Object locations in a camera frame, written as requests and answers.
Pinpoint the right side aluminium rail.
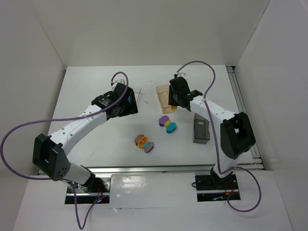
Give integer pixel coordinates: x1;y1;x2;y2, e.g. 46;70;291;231
226;65;265;171

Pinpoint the grey plastic container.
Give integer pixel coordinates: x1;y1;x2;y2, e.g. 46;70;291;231
193;114;210;144

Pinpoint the aluminium table rail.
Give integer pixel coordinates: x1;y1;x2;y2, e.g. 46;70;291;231
37;164;217;176

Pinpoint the yellow square lego brick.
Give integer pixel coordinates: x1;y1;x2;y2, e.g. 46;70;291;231
164;120;171;128

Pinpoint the small teal lego brick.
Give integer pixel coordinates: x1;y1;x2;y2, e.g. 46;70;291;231
144;142;150;149

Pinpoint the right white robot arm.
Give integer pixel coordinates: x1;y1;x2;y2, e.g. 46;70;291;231
169;74;256;186

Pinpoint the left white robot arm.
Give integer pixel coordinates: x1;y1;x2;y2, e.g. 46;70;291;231
32;83;138;191

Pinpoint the orange plastic container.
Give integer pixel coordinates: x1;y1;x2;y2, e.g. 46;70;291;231
156;85;174;114

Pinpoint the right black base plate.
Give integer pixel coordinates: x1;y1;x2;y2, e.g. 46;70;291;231
191;174;241;202

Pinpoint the purple rounded lego brick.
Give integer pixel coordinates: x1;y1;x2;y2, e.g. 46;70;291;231
158;115;169;127

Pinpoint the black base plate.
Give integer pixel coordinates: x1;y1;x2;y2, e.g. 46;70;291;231
64;175;111;205
191;174;241;202

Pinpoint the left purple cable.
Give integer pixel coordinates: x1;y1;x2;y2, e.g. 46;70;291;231
0;71;128;230

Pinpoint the clear plastic container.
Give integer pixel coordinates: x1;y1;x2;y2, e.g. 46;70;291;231
132;87;142;103

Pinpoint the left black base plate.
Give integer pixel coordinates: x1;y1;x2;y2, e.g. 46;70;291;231
64;175;111;205

